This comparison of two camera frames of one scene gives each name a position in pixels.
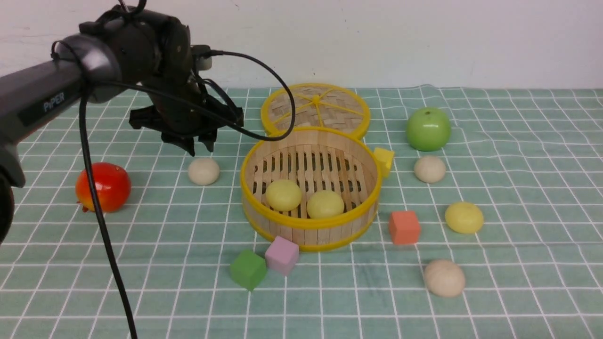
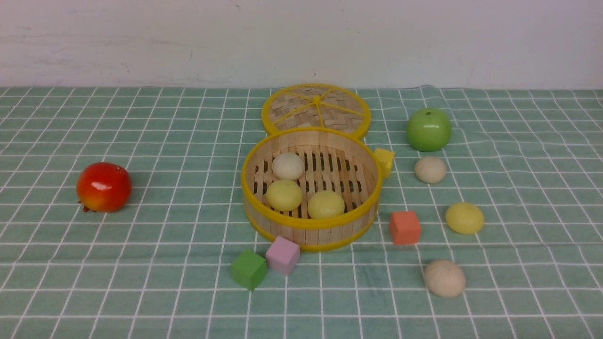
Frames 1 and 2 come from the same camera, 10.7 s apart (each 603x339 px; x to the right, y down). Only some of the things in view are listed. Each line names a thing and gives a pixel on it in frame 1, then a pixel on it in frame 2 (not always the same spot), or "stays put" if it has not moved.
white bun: x=203 y=172 → x=288 y=166
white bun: x=430 y=169 stays put
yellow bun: x=325 y=204 stays put
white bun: x=444 y=278 stays put
